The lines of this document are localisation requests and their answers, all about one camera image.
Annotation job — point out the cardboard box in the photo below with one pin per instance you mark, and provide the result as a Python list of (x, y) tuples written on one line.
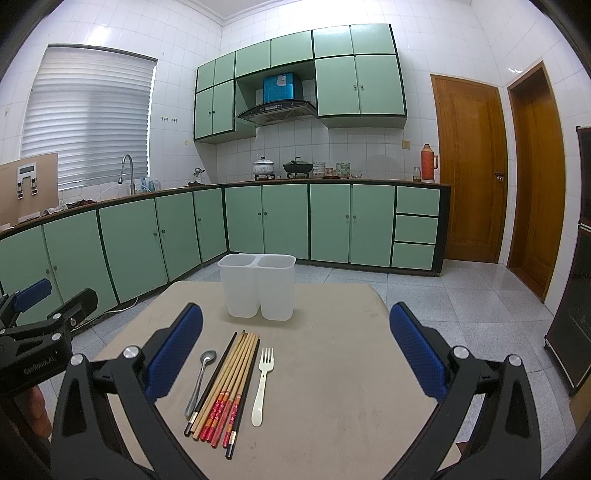
[(28, 188)]

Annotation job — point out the green upper cabinets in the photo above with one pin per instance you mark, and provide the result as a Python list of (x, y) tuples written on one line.
[(351, 73)]

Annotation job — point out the green lower cabinets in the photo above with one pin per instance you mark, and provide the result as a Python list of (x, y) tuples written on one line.
[(126, 248)]

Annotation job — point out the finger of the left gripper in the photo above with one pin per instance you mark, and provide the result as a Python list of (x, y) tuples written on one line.
[(12, 306), (72, 312)]

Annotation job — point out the window blind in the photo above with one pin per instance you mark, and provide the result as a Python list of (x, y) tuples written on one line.
[(91, 107)]

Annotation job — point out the wooden door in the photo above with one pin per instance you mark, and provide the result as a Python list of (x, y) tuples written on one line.
[(473, 162), (541, 180)]

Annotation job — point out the white pot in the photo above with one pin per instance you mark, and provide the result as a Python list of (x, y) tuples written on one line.
[(263, 169)]

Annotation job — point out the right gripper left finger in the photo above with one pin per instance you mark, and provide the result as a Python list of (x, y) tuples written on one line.
[(87, 442)]

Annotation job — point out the black wok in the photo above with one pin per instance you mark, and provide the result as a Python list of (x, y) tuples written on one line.
[(298, 168)]

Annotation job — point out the white double utensil holder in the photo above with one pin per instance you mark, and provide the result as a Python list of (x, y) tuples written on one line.
[(258, 284)]

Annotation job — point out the black chopstick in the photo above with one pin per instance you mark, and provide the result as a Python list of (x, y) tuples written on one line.
[(230, 451), (202, 399)]

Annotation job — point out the orange thermos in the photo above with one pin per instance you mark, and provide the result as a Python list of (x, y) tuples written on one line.
[(429, 163)]

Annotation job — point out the plain wooden chopstick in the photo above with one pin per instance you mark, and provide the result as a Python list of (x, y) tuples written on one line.
[(218, 385)]

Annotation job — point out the wooden door right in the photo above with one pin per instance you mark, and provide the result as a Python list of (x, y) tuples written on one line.
[(541, 180)]

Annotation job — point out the metal spoon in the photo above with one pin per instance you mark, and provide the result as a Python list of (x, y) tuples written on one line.
[(206, 358)]

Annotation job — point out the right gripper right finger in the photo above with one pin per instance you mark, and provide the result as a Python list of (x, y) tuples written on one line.
[(505, 442)]

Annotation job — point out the wooden door left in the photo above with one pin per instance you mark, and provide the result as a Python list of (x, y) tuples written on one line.
[(473, 162)]

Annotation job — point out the kettle on counter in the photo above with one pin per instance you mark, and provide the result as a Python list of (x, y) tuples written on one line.
[(196, 177)]

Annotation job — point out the left hand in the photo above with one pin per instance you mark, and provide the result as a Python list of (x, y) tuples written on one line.
[(38, 418)]

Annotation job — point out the black range hood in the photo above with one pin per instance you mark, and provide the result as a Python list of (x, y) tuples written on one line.
[(275, 112)]

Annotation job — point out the black appliance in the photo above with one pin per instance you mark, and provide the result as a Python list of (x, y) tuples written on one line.
[(568, 338)]

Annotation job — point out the white plastic fork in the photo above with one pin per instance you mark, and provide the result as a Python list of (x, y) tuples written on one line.
[(266, 364)]

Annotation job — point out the green cabinets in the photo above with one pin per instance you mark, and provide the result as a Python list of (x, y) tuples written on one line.
[(126, 248), (351, 73)]

